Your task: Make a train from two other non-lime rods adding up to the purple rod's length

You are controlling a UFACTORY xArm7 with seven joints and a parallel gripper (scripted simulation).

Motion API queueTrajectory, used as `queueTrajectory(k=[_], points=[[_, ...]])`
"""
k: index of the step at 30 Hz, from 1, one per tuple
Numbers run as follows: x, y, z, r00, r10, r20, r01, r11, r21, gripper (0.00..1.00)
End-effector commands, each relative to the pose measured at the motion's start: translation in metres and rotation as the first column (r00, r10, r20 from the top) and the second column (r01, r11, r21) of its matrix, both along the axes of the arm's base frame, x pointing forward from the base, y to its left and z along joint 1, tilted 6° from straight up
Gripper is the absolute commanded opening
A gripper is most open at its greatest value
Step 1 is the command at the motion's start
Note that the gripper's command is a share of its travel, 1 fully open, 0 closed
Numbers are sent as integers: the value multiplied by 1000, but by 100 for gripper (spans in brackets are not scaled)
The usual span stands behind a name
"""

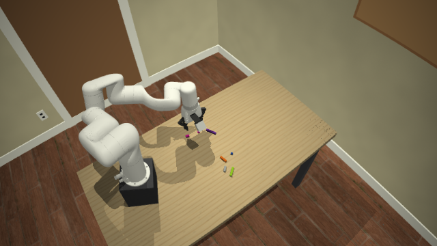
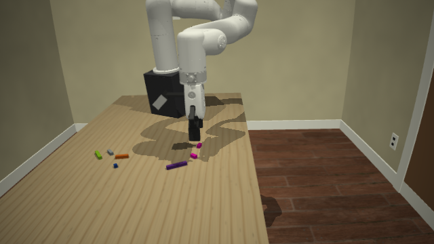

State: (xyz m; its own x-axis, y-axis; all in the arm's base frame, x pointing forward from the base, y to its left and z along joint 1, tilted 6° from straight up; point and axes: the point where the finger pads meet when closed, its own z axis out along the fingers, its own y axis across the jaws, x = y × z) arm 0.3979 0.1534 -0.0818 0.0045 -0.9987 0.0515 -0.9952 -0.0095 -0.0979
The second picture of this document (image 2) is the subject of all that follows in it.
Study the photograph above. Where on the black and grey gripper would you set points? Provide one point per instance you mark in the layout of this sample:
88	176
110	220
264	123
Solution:
194	105

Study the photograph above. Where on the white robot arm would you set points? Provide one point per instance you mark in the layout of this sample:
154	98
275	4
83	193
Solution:
193	46

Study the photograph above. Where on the purple rod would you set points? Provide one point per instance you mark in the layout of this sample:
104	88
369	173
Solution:
176	165

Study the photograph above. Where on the orange rectangular bar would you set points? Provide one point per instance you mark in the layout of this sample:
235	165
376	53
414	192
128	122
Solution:
125	156

